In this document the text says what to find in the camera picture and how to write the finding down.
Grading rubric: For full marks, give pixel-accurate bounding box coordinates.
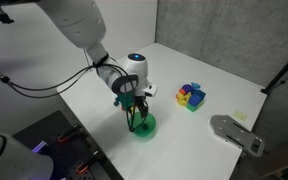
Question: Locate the large blue toy box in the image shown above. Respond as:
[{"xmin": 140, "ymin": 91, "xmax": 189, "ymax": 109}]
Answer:
[{"xmin": 187, "ymin": 89, "xmax": 207, "ymax": 108}]

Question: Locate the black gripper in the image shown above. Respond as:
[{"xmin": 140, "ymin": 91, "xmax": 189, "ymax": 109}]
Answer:
[{"xmin": 132, "ymin": 94, "xmax": 150, "ymax": 118}]

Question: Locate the black orange-tipped clamp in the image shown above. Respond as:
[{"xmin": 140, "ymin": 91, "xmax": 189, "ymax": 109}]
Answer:
[
  {"xmin": 75, "ymin": 150, "xmax": 102, "ymax": 176},
  {"xmin": 57, "ymin": 123, "xmax": 84, "ymax": 145}
]

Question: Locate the black tripod pole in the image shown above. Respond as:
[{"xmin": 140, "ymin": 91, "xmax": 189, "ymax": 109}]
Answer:
[{"xmin": 260, "ymin": 44, "xmax": 288, "ymax": 95}]

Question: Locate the light blue toy figure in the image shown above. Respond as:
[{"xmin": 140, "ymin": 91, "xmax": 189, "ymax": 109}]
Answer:
[{"xmin": 190, "ymin": 82, "xmax": 202, "ymax": 91}]

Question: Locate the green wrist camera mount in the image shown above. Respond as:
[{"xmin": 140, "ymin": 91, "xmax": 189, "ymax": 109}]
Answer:
[{"xmin": 113, "ymin": 93, "xmax": 136, "ymax": 112}]

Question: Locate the grey metal mounting plate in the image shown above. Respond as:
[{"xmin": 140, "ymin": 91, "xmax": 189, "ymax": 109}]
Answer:
[{"xmin": 209, "ymin": 114, "xmax": 266, "ymax": 159}]

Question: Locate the purple toy piece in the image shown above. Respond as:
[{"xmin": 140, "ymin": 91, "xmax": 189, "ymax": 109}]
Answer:
[{"xmin": 181, "ymin": 84, "xmax": 195, "ymax": 95}]

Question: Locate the yellow toy piece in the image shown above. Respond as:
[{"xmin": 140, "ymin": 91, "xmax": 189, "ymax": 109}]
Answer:
[{"xmin": 175, "ymin": 92, "xmax": 192, "ymax": 108}]

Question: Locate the long black robot cable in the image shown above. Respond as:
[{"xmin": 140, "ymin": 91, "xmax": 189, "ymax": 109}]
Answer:
[{"xmin": 0, "ymin": 52, "xmax": 100, "ymax": 100}]

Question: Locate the green toy block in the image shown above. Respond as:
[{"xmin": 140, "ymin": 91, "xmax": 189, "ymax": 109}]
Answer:
[{"xmin": 186, "ymin": 102, "xmax": 205, "ymax": 113}]

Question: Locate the green translucent plastic bowl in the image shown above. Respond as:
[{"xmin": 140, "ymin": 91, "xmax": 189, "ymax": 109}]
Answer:
[{"xmin": 129, "ymin": 111, "xmax": 158, "ymax": 139}]

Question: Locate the black looped camera cable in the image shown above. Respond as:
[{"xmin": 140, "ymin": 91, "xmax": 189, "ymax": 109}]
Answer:
[{"xmin": 92, "ymin": 53, "xmax": 150, "ymax": 133}]

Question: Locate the pale yellow sticky note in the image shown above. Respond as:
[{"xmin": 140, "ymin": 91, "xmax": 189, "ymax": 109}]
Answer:
[{"xmin": 232, "ymin": 110, "xmax": 248, "ymax": 122}]

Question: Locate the black perforated board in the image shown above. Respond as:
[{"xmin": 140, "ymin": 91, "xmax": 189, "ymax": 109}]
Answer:
[{"xmin": 13, "ymin": 110, "xmax": 125, "ymax": 180}]

